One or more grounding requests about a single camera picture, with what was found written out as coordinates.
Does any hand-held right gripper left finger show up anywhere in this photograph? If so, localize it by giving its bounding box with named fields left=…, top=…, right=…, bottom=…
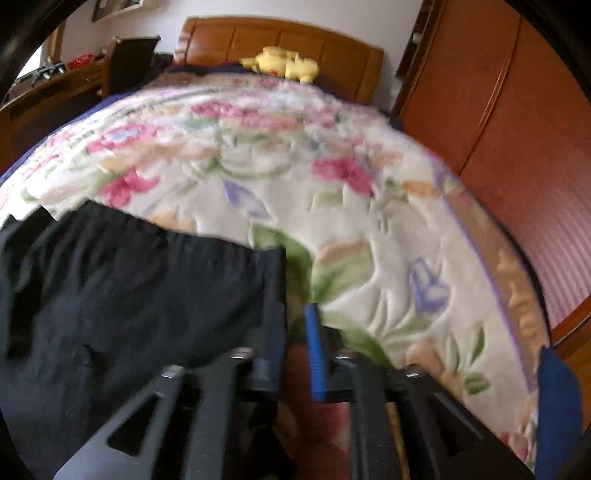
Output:
left=53, top=299, right=290, bottom=480

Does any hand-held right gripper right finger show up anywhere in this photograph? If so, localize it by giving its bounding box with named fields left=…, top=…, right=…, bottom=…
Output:
left=304, top=302, right=539, bottom=480

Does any black coat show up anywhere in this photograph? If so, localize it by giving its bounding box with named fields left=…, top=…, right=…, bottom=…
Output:
left=0, top=200, right=291, bottom=480

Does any floral blanket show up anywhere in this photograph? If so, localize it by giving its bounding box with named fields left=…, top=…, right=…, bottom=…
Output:
left=0, top=73, right=555, bottom=467

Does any yellow plush toy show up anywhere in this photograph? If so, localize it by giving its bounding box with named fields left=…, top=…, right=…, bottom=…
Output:
left=238, top=45, right=320, bottom=84

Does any wooden bed headboard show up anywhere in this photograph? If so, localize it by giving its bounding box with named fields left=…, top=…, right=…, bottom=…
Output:
left=174, top=17, right=385, bottom=104

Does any wooden louvred wardrobe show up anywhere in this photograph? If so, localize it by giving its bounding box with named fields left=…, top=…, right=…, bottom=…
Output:
left=392, top=0, right=591, bottom=356

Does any wooden chair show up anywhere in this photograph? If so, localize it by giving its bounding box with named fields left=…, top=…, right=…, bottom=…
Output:
left=100, top=35, right=162, bottom=97

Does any open wooden shelf unit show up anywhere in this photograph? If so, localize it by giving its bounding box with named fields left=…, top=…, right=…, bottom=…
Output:
left=395, top=0, right=437, bottom=80

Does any wooden desk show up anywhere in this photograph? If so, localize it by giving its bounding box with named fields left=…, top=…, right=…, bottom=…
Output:
left=0, top=58, right=109, bottom=160

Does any black metal tool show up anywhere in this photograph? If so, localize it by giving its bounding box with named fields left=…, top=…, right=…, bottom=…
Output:
left=28, top=61, right=68, bottom=82

